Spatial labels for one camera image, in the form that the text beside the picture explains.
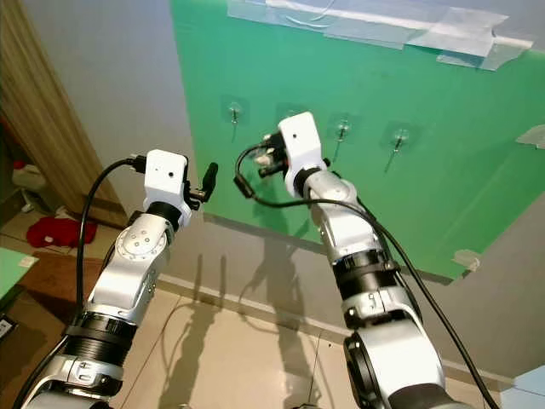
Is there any red cloth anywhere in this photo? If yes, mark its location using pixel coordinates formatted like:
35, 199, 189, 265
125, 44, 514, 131
25, 215, 100, 251

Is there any brown doormat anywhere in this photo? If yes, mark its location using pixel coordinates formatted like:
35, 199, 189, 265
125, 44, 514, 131
15, 250, 113, 338

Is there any wooden door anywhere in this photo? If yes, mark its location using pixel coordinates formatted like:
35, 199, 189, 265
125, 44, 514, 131
0, 0, 129, 230

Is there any white plastic jug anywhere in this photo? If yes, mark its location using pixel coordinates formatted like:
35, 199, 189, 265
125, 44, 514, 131
13, 161, 47, 191

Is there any long clear tape strip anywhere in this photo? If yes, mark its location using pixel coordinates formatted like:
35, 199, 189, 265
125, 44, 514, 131
226, 0, 534, 71

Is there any green board on box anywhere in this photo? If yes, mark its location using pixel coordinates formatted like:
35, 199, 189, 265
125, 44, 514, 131
0, 246, 40, 300

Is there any pale blue box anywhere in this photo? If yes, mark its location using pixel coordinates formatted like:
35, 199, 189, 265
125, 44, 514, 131
497, 364, 545, 409

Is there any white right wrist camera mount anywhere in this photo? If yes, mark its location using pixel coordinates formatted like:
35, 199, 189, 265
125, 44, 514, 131
277, 111, 325, 196

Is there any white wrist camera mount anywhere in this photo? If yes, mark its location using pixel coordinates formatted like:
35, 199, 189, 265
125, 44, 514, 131
143, 149, 191, 210
277, 111, 325, 196

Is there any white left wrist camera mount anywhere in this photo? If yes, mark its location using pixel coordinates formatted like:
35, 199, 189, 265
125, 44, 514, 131
143, 149, 191, 210

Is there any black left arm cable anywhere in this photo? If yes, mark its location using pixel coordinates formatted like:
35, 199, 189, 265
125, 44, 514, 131
76, 154, 151, 318

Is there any green wall board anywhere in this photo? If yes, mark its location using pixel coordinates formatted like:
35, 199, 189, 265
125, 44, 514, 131
170, 0, 545, 283

